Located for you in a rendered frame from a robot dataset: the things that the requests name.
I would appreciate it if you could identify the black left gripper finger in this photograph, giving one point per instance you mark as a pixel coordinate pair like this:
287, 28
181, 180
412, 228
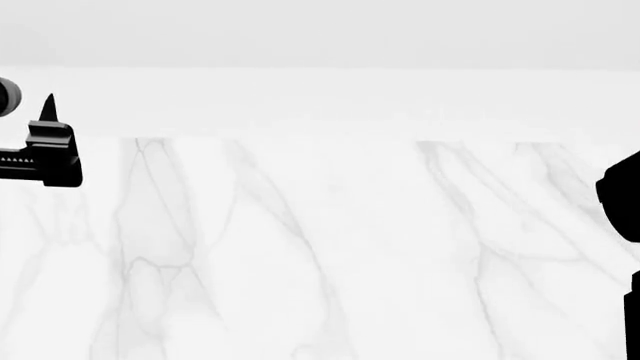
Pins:
49, 131

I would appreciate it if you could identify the grey round knob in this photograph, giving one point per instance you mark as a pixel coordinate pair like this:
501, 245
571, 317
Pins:
11, 96

